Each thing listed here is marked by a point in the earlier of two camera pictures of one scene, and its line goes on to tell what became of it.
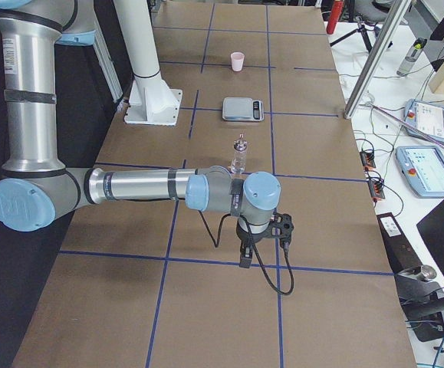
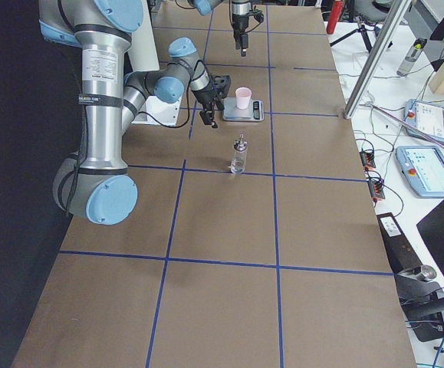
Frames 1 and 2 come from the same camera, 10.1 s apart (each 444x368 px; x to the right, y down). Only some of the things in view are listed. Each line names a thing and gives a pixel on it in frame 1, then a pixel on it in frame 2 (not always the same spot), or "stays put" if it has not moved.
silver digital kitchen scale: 242,109 stays put
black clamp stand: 432,311 stays put
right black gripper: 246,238 -> 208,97
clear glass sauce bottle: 238,164 stays put
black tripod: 360,27 stays put
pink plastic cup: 237,59 -> 243,96
